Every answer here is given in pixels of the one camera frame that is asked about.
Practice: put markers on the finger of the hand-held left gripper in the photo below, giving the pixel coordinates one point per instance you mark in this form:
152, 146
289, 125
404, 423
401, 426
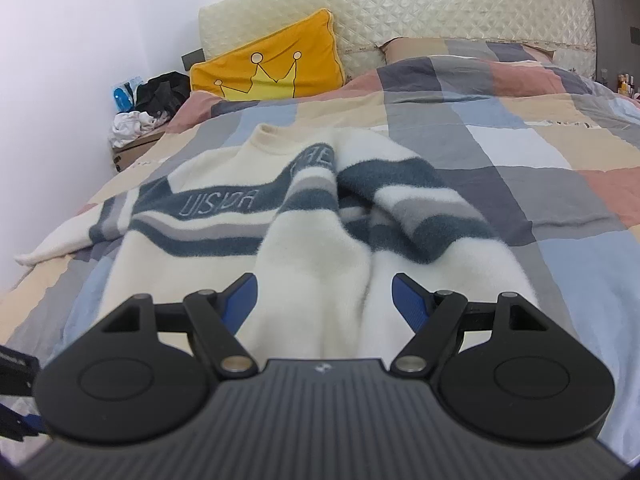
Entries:
32, 422

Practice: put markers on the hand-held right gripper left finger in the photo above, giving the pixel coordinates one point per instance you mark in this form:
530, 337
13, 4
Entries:
242, 300

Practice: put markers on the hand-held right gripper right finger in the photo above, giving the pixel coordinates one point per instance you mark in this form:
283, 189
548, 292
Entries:
407, 302

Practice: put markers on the cream striped fuzzy sweater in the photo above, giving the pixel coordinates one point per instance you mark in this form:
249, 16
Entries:
310, 240

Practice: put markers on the checked patchwork quilt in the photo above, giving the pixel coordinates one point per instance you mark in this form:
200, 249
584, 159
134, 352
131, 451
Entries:
525, 170

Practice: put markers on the cardboard box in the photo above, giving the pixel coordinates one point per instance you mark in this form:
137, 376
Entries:
130, 152

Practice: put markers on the crumpled white cloth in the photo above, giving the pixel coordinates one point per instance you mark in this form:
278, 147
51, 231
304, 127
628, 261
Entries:
130, 127

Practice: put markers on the black garment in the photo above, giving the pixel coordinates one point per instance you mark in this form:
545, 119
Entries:
162, 92

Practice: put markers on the blue plastic packet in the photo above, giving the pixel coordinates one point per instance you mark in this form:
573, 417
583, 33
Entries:
122, 95

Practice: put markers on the yellow crown pillow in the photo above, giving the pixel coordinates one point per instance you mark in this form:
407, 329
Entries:
280, 65

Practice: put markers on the checked pillow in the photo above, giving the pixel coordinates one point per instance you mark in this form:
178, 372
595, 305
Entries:
450, 47

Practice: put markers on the cream quilted headboard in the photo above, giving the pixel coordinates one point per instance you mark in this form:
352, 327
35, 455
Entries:
450, 5

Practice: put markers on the row of small cosmetic bottles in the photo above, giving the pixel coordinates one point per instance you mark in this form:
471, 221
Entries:
625, 85

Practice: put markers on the grey wardrobe with niche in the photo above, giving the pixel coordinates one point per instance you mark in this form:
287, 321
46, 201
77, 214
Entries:
622, 0

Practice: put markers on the grey wall socket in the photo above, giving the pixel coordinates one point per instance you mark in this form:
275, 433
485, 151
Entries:
192, 59

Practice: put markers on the grey niche switch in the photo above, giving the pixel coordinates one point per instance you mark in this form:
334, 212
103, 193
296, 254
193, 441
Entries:
635, 35

